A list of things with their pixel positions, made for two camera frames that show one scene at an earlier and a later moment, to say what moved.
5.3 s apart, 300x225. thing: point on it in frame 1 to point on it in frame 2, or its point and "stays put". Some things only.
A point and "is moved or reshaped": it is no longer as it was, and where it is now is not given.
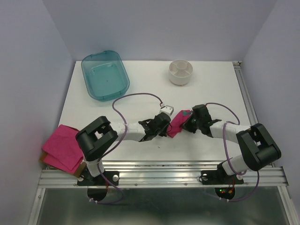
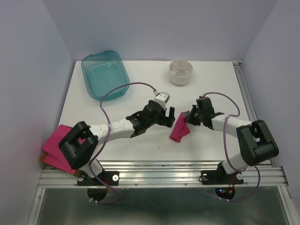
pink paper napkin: x=176 y=126 is moved or reshaped
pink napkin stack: x=63 y=151 stays put
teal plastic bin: x=105 y=75 stays put
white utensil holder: x=180 y=71 stays put
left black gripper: x=163 y=133 to x=167 y=121
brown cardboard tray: x=78 y=173 stays put
